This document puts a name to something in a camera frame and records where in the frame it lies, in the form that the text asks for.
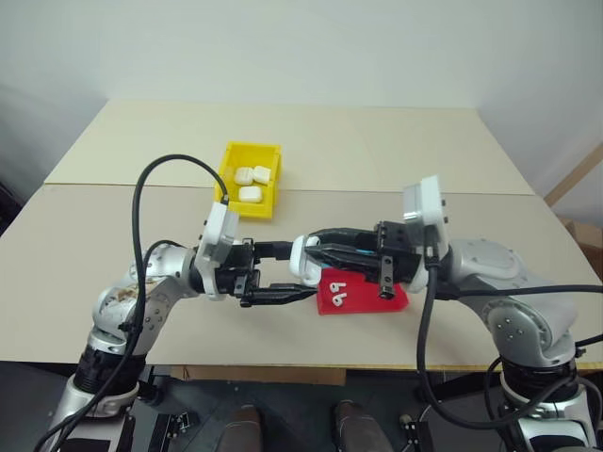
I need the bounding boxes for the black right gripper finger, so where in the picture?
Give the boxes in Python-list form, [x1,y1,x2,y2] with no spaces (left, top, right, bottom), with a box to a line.
[305,227,379,250]
[304,243,382,283]

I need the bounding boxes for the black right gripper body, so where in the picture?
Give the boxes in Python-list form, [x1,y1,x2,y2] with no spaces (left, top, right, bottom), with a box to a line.
[373,219,423,301]

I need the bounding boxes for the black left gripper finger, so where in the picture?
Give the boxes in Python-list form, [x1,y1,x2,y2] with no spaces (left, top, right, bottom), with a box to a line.
[239,282,317,309]
[253,239,295,264]

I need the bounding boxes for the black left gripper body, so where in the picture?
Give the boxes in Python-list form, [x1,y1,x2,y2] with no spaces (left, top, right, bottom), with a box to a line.
[217,238,263,307]

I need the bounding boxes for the yellow plastic bin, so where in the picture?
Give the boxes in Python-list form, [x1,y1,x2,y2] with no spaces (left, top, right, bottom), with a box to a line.
[213,140,285,222]

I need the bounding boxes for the red plastic tray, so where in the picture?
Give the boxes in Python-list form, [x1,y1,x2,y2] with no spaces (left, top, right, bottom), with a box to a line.
[315,266,411,316]

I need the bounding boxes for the brown cardboard box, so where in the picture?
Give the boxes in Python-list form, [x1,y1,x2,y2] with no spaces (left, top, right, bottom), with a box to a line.
[559,216,603,280]

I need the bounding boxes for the wooden beam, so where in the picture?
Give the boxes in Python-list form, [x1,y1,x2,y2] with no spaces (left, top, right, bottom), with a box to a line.
[545,140,603,209]

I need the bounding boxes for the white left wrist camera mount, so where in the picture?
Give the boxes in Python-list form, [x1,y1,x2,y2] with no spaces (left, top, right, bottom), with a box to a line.
[194,201,242,302]

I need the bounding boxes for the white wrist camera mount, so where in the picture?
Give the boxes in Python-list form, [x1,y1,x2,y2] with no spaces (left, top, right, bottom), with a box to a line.
[401,174,452,294]
[194,201,242,302]

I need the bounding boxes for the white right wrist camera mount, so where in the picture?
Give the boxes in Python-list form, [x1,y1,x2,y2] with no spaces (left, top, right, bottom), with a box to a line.
[401,174,452,294]

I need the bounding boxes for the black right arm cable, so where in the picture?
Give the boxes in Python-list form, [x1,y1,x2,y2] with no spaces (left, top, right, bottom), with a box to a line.
[416,230,536,428]

